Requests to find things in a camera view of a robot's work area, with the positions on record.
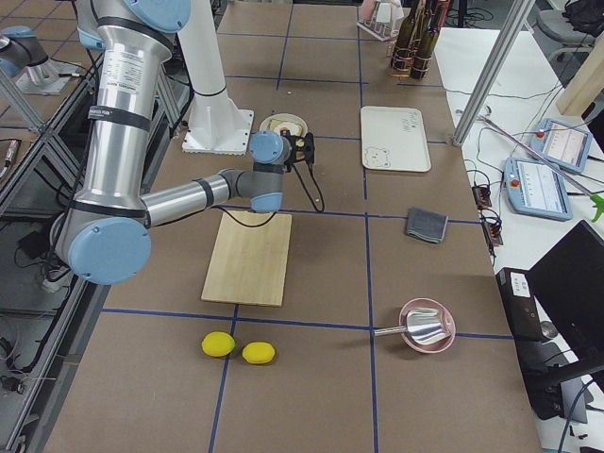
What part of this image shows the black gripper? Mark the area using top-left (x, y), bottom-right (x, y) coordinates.
top-left (281, 131), bottom-right (315, 166)

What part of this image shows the fried egg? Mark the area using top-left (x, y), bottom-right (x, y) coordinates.
top-left (274, 122), bottom-right (299, 136)

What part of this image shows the bread slice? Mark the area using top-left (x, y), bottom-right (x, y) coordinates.
top-left (268, 119), bottom-right (304, 137)

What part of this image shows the round white plate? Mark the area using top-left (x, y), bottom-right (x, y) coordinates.
top-left (259, 113), bottom-right (309, 137)

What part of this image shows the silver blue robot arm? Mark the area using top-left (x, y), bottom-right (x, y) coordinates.
top-left (55, 1), bottom-right (314, 285)
top-left (1, 25), bottom-right (71, 95)

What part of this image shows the white bear serving tray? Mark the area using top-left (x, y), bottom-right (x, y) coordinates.
top-left (361, 106), bottom-right (431, 173)

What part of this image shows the wooden cutting board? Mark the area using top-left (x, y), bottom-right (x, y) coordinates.
top-left (201, 210), bottom-right (293, 307)

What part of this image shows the folded grey cloth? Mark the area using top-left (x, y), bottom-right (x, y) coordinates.
top-left (406, 207), bottom-right (448, 243)

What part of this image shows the pink dish rack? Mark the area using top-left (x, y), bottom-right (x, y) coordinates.
top-left (357, 0), bottom-right (404, 42)

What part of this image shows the dark green wine bottle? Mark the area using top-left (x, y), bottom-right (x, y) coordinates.
top-left (411, 1), bottom-right (444, 79)

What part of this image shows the yellow lemon right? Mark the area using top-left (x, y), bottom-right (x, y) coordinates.
top-left (242, 342), bottom-right (277, 365)

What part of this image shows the yellow lemon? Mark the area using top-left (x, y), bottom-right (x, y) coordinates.
top-left (242, 342), bottom-right (277, 365)
top-left (201, 331), bottom-right (236, 358)

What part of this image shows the yellow lemon left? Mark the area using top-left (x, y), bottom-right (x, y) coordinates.
top-left (201, 331), bottom-right (236, 358)

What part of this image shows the metal scoop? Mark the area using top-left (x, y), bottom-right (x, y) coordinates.
top-left (374, 308), bottom-right (452, 345)

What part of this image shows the pink bowl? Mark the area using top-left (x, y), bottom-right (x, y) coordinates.
top-left (399, 298), bottom-right (456, 354)

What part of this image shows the blue teach pendant near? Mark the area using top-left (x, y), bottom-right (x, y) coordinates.
top-left (504, 158), bottom-right (573, 222)

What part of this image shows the blue teach pendant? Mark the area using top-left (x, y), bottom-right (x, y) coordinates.
top-left (530, 118), bottom-right (593, 174)
top-left (504, 158), bottom-right (573, 222)

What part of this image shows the blue teach pendant far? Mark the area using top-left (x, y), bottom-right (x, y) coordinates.
top-left (530, 118), bottom-right (593, 174)

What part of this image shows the black computer monitor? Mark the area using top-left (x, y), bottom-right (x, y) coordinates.
top-left (527, 220), bottom-right (604, 358)

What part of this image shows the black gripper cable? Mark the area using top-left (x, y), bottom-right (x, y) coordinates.
top-left (225, 159), bottom-right (326, 228)

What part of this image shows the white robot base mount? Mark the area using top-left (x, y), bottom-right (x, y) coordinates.
top-left (178, 1), bottom-right (254, 155)

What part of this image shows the copper wire bottle rack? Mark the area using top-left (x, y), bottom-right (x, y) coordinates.
top-left (390, 46), bottom-right (433, 79)

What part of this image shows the aluminium frame post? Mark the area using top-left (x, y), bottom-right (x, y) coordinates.
top-left (452, 0), bottom-right (535, 147)

